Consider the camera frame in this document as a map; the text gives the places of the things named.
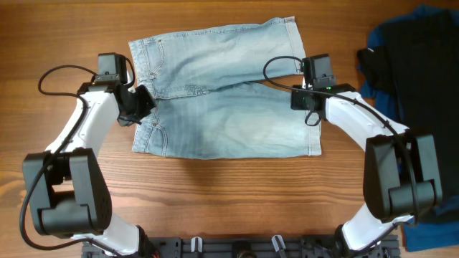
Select light blue denim shorts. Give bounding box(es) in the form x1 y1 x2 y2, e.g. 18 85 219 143
129 17 321 160

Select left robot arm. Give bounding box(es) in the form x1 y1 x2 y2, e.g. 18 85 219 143
19 81 159 257

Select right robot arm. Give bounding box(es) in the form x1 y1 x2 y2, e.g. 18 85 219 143
291 84 443 257

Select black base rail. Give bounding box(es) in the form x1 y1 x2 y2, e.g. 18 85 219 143
80 234 402 258

